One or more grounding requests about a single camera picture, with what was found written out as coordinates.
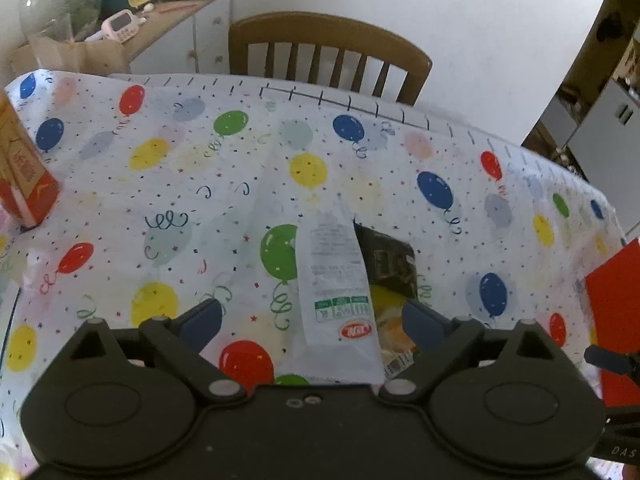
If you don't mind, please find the pink handheld device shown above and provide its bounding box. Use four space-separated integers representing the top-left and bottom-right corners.
85 9 148 43

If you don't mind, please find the balloon print tablecloth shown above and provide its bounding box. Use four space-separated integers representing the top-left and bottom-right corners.
0 72 631 480

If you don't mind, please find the grey wall cabinet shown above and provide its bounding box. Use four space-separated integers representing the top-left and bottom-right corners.
520 0 640 241

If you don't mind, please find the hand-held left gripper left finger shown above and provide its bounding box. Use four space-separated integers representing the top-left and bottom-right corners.
47 298 249 403

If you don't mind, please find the orange carton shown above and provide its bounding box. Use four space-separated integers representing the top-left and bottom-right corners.
0 90 62 228

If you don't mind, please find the white cabinet with wooden top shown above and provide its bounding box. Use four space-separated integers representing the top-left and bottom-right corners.
10 0 235 78

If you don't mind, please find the dark packet with food picture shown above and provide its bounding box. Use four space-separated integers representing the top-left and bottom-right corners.
354 222 421 378

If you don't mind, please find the black hat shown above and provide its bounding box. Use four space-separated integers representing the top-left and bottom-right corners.
597 12 627 44

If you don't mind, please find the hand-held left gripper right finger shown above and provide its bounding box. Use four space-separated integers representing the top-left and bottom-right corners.
377 299 581 403

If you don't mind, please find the brown cardboard box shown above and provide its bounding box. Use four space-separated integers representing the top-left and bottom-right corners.
10 39 131 78

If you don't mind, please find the red cardboard box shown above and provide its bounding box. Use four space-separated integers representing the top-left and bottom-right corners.
584 240 640 408

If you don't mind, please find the glass vase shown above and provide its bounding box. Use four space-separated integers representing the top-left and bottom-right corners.
19 0 103 43

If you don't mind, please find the wooden chair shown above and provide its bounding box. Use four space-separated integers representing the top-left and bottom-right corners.
228 11 433 106

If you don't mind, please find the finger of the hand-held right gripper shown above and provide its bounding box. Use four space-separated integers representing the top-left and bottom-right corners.
584 344 640 376

